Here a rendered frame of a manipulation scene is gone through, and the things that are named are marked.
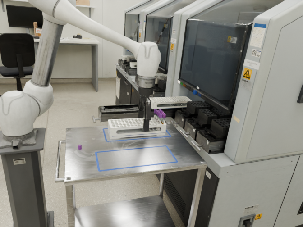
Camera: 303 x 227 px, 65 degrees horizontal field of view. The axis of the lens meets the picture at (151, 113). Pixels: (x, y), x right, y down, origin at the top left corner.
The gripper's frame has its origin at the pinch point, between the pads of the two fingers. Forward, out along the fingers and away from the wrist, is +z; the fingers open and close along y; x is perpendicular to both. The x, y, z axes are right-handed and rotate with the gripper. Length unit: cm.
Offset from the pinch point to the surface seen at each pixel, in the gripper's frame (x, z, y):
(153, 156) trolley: -1.5, 5.5, 24.0
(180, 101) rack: 36.4, 0.9, -33.7
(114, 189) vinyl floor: -5, 87, -52
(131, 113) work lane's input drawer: 0.8, 7.1, -30.2
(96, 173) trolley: -27.3, 5.5, 31.3
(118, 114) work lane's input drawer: -7.6, 7.2, -29.9
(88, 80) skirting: -5, 83, -387
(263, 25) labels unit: 43, -53, 22
